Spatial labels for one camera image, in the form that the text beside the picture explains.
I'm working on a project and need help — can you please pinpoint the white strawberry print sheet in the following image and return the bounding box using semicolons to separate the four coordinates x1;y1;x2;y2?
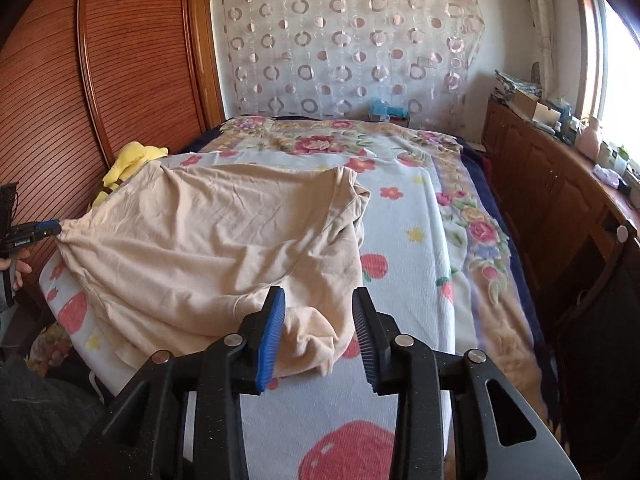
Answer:
37;152;481;480

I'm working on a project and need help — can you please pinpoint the yellow plush toy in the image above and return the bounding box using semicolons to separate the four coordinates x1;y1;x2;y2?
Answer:
91;141;170;208

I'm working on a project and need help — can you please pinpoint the blue plastic package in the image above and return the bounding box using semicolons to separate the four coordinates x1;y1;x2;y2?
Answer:
369;97;411;123

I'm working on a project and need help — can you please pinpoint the bundled patterned window curtain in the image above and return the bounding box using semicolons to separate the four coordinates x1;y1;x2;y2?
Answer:
515;0;561;76

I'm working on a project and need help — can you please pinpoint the beige printed T-shirt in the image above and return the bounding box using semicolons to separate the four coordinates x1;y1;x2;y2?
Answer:
54;164;371;378

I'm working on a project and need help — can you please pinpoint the low wooden cabinet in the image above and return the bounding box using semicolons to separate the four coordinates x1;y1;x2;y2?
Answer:
480;95;640;341

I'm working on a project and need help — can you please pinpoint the patterned floral bedspread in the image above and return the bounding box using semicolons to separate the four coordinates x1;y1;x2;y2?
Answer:
27;321;76;378

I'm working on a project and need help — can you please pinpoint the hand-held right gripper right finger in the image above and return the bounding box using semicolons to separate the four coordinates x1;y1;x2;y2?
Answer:
351;287;576;480

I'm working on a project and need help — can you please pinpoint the sheer circle-patterned curtain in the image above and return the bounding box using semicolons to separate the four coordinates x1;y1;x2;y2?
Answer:
210;0;488;128

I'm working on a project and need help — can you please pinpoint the wooden slatted wardrobe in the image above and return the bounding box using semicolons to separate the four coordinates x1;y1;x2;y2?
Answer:
0;0;226;311

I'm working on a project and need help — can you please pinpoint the wooden framed window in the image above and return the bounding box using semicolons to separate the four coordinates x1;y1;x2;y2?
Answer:
570;0;640;161

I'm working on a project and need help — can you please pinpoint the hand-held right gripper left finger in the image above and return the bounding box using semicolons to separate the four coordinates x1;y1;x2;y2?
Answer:
87;285;287;480

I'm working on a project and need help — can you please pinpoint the clear blue plastic bag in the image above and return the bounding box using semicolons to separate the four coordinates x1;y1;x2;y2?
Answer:
547;100;573;126

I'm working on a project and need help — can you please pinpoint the floral blanket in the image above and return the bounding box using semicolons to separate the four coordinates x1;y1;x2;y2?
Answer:
200;115;546;411

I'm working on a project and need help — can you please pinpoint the person's left hand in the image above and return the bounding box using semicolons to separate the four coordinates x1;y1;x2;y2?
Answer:
0;247;32;291

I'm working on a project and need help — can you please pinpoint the dark chair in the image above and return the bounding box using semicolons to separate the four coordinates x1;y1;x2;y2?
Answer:
555;225;640;461

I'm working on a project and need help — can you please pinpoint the person's dark grey clothing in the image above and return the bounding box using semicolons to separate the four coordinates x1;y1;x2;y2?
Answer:
0;355;118;480

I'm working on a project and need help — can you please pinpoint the cardboard box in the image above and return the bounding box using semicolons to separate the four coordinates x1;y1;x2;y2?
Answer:
512;91;556;131

